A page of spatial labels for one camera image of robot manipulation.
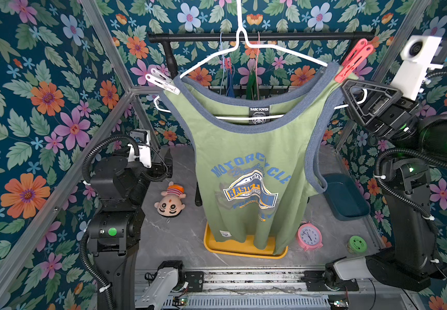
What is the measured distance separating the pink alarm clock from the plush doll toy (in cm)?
56

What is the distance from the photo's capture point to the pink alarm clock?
0.82m

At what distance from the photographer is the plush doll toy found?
2.88 feet
